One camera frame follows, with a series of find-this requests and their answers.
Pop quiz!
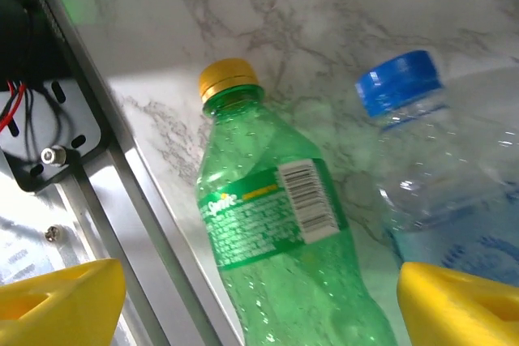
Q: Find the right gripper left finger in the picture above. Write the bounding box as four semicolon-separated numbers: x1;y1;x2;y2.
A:
0;258;127;346

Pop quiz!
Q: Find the red wire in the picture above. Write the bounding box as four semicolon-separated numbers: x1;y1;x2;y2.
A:
0;81;28;133

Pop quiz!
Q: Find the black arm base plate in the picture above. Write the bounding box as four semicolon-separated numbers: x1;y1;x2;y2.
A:
0;76;102;194

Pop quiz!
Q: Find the silver hex bolt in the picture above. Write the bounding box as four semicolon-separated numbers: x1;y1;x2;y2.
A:
40;145;68;167

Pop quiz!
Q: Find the clear bottle pale blue label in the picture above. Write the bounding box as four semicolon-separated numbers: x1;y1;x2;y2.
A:
354;49;519;282

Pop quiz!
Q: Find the green Sprite bottle yellow cap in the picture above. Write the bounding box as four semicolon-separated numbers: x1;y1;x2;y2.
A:
195;57;401;346

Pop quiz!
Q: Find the small silver screw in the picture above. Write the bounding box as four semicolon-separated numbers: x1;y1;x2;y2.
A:
45;224;64;244

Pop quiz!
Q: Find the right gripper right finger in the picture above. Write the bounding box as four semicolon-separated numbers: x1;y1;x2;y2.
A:
397;261;519;346

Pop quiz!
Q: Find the wide aluminium mounting rail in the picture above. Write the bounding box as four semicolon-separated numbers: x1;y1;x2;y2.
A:
22;0;249;346

